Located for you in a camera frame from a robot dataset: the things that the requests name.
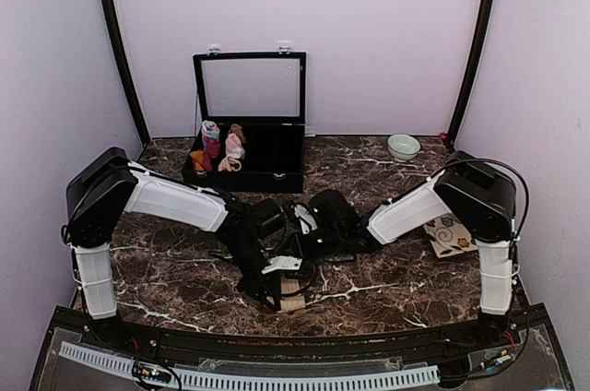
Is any black right frame post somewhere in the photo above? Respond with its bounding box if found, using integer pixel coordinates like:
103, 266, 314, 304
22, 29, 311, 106
443, 0, 493, 150

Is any white slotted cable duct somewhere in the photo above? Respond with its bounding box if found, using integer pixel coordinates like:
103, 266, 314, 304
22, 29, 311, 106
57, 340, 441, 391

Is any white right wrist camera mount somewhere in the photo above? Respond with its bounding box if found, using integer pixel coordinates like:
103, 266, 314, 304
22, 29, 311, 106
293, 203, 318, 234

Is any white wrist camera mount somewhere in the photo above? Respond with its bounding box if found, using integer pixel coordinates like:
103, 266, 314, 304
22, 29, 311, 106
293, 203, 318, 234
262, 255, 302, 275

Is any small circuit board left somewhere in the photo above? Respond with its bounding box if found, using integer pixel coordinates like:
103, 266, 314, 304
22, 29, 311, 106
131, 361, 172, 386

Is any pink white rolled sock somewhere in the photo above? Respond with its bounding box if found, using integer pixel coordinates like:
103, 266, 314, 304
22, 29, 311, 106
225, 133, 245, 160

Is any pale green bowl at back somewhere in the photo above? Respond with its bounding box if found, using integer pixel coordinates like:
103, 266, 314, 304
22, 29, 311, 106
387, 134, 421, 162

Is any magenta rolled sock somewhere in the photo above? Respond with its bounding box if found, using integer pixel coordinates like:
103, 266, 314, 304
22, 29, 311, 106
202, 136, 220, 172

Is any black frame post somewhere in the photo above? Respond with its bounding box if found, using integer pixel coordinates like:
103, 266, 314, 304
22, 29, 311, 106
443, 0, 493, 150
100, 0, 151, 147

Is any small circuit board right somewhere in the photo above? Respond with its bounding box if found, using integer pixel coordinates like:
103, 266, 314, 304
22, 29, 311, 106
481, 350, 517, 369

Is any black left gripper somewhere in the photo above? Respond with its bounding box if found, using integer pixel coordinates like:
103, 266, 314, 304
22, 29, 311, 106
223, 242, 277, 314

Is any small circuit board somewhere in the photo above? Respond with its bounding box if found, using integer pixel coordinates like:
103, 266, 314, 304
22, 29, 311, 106
131, 361, 172, 386
481, 350, 517, 369

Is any square floral plate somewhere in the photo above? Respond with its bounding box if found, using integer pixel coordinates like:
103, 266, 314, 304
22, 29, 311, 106
422, 214, 478, 259

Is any black left frame post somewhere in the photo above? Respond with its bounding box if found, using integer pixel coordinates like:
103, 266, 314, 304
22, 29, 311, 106
100, 0, 151, 147

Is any multicolour rolled sock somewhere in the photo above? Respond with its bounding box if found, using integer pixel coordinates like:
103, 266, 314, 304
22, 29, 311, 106
201, 120, 220, 141

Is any beige rolled sock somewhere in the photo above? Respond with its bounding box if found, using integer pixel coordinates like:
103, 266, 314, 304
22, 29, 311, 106
218, 156, 242, 172

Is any black box with glass lid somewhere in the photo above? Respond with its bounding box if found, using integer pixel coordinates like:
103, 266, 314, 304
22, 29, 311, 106
182, 52, 307, 194

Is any orange rolled sock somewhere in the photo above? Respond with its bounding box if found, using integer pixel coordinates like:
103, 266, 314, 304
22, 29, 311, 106
189, 150, 206, 172

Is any striped beige maroon sock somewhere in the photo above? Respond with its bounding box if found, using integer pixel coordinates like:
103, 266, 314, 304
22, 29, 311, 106
278, 274, 306, 314

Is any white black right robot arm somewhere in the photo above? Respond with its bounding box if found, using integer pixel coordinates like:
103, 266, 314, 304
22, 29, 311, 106
287, 151, 528, 349

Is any brown rolled sock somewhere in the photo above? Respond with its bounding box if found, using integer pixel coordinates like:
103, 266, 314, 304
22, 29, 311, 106
230, 124, 247, 144

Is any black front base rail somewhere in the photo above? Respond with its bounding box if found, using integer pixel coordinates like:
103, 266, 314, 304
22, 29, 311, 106
54, 307, 522, 364

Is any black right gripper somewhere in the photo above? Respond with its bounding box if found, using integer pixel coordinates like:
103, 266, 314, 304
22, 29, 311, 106
280, 225, 346, 263

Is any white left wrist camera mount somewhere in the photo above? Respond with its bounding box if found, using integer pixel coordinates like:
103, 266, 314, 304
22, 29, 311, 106
262, 255, 302, 275

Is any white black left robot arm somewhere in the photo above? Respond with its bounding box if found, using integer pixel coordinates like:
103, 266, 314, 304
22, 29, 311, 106
61, 147, 284, 350

